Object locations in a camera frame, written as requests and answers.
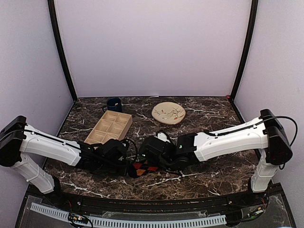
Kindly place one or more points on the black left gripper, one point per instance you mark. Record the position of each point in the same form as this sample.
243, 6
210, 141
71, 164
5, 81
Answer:
123, 171

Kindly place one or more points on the black red yellow argyle sock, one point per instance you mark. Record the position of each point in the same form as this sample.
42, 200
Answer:
139, 169

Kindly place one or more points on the wooden compartment box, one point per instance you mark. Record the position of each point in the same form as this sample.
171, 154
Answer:
112, 125

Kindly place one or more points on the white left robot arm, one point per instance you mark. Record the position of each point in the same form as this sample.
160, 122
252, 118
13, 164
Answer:
18, 140

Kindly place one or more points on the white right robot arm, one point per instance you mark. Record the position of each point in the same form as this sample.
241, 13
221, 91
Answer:
263, 133

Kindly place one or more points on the bird pattern ceramic plate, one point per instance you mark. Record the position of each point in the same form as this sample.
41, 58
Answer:
168, 113

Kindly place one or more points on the blue enamel mug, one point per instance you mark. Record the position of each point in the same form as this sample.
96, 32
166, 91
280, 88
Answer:
110, 105

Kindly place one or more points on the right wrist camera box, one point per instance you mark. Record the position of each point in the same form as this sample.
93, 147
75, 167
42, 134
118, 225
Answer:
163, 136

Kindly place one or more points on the white slotted cable duct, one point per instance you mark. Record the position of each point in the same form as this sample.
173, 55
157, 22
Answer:
124, 220

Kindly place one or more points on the black left corner frame post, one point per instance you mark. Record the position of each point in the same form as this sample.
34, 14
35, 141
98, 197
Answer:
60, 49

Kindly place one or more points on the black corner frame post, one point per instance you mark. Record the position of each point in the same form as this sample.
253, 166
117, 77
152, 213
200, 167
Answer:
60, 49
245, 51

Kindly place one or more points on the black right corner frame post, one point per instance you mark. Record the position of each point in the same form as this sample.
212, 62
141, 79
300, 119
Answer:
245, 51

